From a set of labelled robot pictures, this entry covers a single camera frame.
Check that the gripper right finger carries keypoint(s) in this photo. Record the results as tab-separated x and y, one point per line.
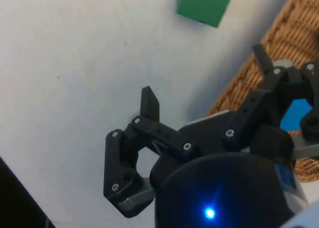
251	105

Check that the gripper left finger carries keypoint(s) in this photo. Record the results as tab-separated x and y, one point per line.
117	163

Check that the wicker basket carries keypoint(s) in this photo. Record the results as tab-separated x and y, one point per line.
294	26

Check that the blue block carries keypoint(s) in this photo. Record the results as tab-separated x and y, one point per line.
295	115

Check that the green block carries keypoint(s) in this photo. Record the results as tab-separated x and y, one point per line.
203	6

